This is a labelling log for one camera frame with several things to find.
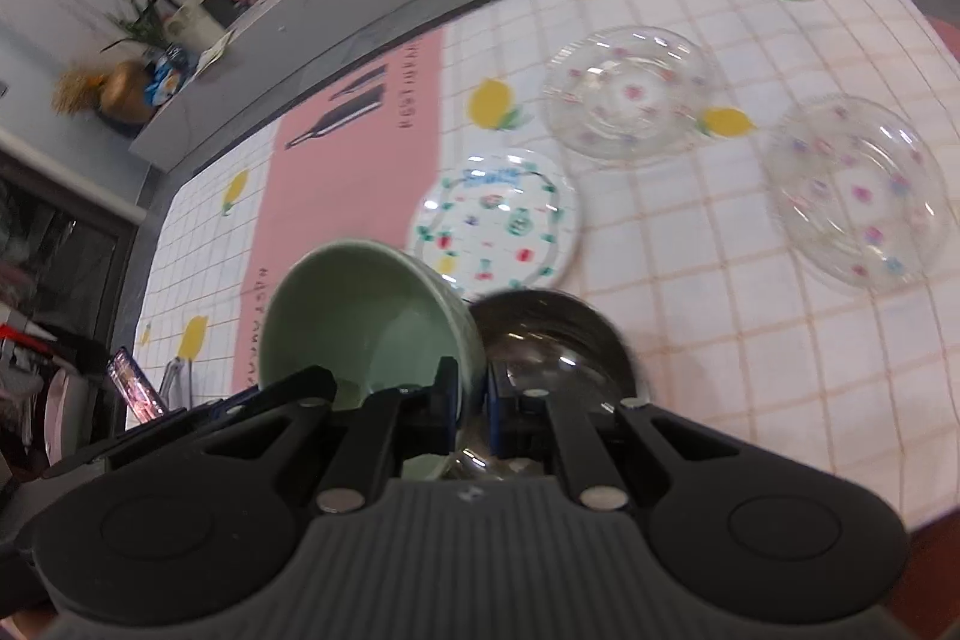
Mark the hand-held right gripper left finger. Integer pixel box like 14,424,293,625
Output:
176,356,460,513

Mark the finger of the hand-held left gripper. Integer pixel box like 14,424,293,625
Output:
45,366,337,480

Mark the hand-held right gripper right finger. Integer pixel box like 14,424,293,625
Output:
487,359,758,510

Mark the blue steel bowl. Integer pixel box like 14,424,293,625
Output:
448,289,655,483

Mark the green ceramic bowl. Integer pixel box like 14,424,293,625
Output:
259,239,490,483

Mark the white fruit-print plate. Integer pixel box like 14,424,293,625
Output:
408,148,583,298

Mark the clear glass flower-print plate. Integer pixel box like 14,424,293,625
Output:
766,93,950,297
541,26,725,166

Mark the smartphone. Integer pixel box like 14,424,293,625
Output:
108,347,167,425

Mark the lemon-print checked tablecloth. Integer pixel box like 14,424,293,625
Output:
135,0,960,536

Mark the dark glass cabinet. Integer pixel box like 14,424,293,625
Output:
0,149,145,350

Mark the white marble tv console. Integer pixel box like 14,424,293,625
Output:
131,0,571,161

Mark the blue snack bag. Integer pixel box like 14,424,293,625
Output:
145,49,186,106

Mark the gold vase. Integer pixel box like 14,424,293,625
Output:
100,60,163,124

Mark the open booklet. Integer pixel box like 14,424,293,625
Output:
193,31,235,73

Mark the dried grass bunch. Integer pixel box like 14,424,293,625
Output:
50,65,107,118

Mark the white paper bag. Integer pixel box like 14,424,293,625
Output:
160,0,197,43

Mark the green leafy houseplant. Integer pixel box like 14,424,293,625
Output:
101,0,179,58

